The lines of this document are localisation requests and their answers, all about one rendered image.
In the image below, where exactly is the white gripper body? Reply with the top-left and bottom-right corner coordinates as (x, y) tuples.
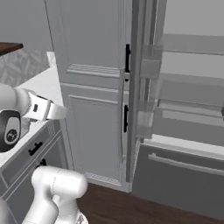
(45, 100), (68, 122)

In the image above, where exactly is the grey counter drawer front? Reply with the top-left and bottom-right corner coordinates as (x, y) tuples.
(0, 120), (62, 188)

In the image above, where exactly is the grey panelled cupboard door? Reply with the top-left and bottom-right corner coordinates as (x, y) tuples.
(59, 82), (131, 188)

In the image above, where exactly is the dark wooden shelf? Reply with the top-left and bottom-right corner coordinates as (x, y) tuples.
(0, 41), (25, 57)

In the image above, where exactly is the grey tall cupboard door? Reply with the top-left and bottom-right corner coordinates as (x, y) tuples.
(44, 0), (131, 89)

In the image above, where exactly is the grey open fridge door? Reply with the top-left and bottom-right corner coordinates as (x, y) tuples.
(125, 0), (168, 184)

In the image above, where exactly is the grey base cupboard door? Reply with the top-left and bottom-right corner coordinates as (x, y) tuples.
(4, 136), (70, 224)

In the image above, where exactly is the clear fridge door bin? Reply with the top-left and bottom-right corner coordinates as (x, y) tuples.
(136, 100), (160, 140)
(139, 44), (165, 80)

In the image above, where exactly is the glass fridge shelf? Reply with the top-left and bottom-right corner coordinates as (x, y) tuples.
(153, 99), (224, 128)

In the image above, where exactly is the grey fridge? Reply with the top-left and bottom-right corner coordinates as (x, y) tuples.
(130, 0), (224, 221)

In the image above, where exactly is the grey fridge freezer drawer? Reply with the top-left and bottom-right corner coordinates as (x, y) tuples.
(130, 142), (224, 221)

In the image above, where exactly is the black drawer handle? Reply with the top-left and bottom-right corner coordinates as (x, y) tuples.
(27, 141), (44, 157)

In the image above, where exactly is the black base cupboard handle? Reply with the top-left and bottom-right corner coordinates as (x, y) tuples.
(36, 158), (48, 169)

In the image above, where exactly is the black cupboard door handle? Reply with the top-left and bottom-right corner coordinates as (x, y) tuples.
(122, 104), (130, 134)
(124, 43), (131, 74)

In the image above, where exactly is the silver freezer drawer handle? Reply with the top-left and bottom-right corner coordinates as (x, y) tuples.
(147, 152), (224, 177)

